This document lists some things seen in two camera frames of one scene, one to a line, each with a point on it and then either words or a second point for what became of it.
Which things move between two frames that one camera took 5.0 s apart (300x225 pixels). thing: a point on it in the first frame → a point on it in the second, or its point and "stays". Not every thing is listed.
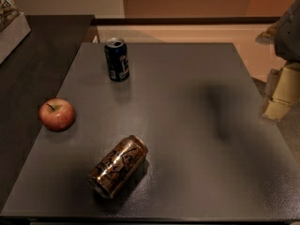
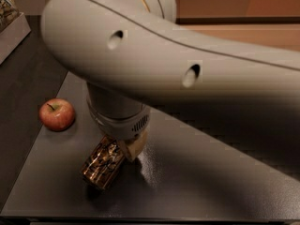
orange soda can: x=117 y=168 → x=102 y=161
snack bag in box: x=8 y=10 stays
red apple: x=57 y=114 stays
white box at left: x=12 y=36 stays
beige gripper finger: x=286 y=93 → x=120 y=117
